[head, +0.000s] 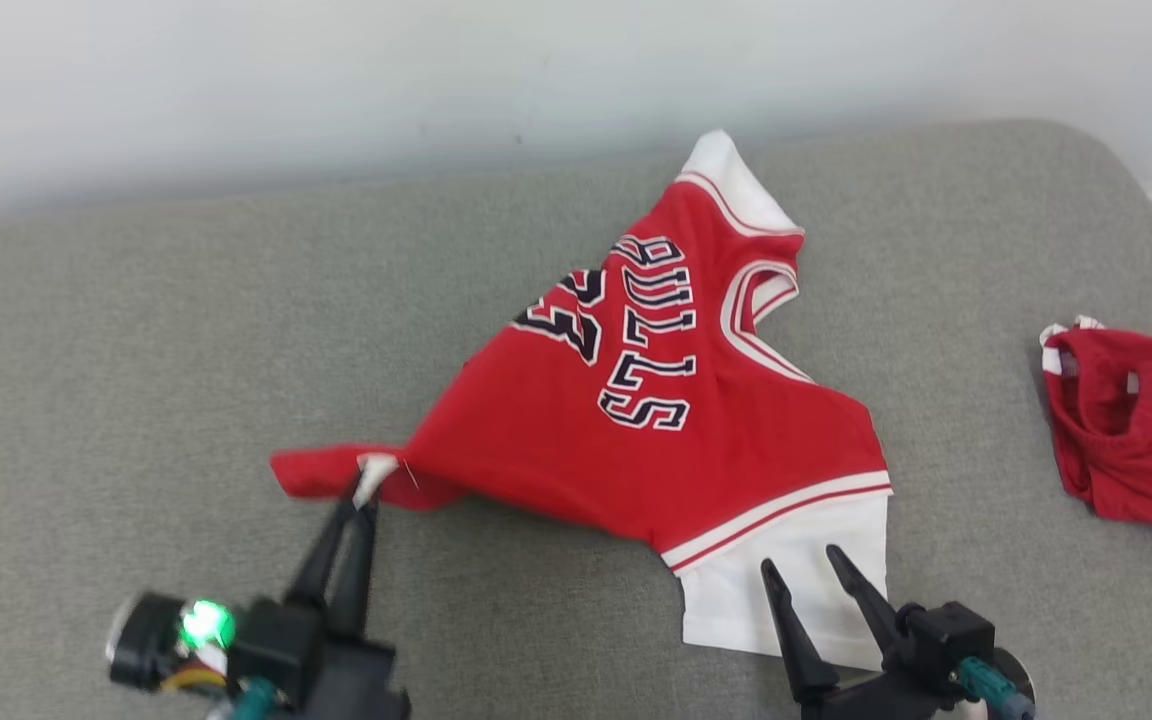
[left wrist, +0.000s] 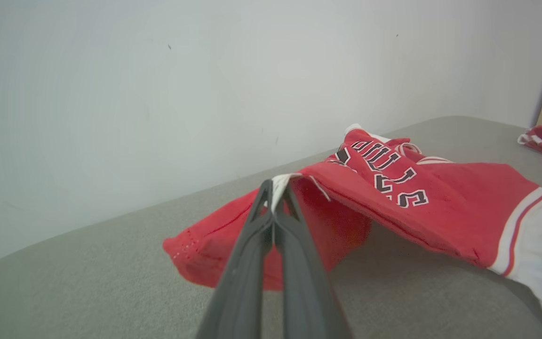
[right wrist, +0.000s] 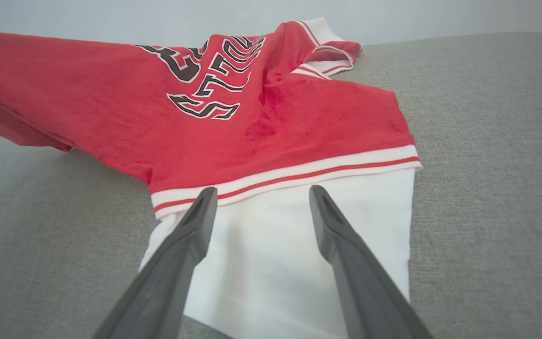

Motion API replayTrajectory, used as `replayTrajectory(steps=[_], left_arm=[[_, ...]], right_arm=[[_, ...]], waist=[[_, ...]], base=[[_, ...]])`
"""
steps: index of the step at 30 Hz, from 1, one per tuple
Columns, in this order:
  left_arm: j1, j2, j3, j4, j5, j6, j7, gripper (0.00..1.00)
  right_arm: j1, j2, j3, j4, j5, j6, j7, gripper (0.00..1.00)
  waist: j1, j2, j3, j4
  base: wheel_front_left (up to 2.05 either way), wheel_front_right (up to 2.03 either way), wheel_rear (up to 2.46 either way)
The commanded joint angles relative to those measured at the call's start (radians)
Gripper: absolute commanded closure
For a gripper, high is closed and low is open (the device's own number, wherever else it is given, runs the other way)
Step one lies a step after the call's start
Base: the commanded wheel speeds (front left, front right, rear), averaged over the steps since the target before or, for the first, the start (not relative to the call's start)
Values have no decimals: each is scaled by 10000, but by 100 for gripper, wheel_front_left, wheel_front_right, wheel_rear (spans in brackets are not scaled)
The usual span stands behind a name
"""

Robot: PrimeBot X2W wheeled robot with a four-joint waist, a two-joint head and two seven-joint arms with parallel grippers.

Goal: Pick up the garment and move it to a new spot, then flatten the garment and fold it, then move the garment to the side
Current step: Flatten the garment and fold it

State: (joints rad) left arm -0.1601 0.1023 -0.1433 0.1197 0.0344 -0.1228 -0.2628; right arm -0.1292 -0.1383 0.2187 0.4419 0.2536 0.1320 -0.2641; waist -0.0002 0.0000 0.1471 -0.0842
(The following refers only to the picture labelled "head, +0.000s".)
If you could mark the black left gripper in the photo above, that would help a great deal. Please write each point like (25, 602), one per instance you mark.
(356, 680)

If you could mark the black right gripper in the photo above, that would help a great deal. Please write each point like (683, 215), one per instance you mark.
(876, 700)

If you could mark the red Bulls jersey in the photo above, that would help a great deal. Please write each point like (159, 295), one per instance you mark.
(636, 450)

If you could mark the red Bulls shorts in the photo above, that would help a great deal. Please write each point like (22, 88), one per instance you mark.
(1136, 440)

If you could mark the round black left gripper motor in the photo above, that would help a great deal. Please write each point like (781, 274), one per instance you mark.
(151, 640)

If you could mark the grey fabric sofa seat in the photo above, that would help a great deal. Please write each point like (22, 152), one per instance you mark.
(136, 350)

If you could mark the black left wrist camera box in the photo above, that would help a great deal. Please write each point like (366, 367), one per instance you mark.
(276, 640)

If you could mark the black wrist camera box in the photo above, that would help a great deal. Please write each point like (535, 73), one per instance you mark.
(946, 635)
(276, 640)

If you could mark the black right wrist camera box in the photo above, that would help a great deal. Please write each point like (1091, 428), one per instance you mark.
(946, 635)

